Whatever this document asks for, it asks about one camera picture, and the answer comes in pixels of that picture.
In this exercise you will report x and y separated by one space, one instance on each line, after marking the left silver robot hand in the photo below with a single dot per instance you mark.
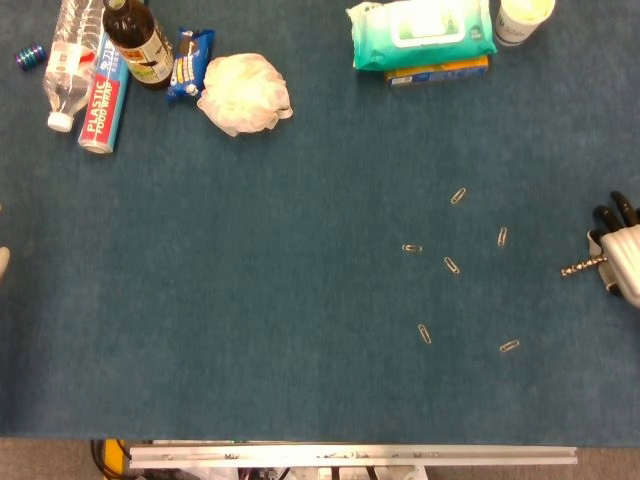
3 262

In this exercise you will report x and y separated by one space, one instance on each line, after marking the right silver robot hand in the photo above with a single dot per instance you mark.
625 255

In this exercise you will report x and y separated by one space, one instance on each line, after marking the magnetic bead bar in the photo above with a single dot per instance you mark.
582 266

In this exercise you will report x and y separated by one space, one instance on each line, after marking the silver paper clip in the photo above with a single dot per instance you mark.
412 248
501 236
425 333
458 196
509 346

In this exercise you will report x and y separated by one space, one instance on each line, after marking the pink tinted paper clip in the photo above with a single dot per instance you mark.
452 265

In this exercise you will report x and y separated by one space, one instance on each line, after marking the clear plastic water bottle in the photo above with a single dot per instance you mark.
67 75

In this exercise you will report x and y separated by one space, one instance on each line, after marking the iridescent spring toy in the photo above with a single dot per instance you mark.
29 57

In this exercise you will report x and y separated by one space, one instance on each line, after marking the blue felt table cloth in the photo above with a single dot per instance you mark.
250 275

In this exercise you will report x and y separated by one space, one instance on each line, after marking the brown tea bottle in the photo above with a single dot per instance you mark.
142 55

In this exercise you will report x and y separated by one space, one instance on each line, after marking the white paper cup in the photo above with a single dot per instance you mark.
520 25

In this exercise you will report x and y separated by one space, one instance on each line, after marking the blue and yellow box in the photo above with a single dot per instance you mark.
435 75

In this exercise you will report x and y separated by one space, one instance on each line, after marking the blue Oreo cookie pack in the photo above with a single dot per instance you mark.
189 67

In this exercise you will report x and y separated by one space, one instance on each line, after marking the crumpled white plastic bag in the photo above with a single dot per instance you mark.
245 95

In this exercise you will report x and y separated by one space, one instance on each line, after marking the green wet wipes pack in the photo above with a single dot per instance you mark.
420 35

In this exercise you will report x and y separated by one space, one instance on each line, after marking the yellow frame part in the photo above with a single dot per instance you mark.
114 457

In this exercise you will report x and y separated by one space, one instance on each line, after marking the aluminium profile rail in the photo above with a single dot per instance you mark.
350 456

